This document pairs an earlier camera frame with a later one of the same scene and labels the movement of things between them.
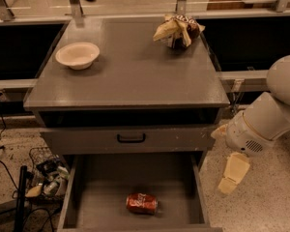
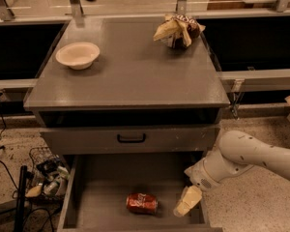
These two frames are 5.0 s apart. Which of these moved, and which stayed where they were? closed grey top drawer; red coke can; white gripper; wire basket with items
Moved: white gripper
Stayed: closed grey top drawer; wire basket with items; red coke can
